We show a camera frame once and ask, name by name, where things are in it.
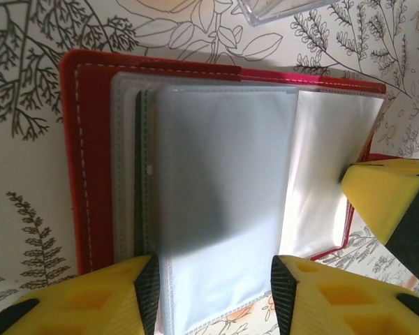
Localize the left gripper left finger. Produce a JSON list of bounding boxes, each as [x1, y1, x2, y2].
[[0, 254, 161, 335]]

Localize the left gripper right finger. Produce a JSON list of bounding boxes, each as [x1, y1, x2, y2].
[[270, 254, 419, 335]]

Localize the red card holder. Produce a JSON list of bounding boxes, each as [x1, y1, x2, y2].
[[59, 49, 394, 335]]

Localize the clear acrylic organizer box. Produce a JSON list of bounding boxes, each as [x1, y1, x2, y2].
[[235, 0, 338, 26]]

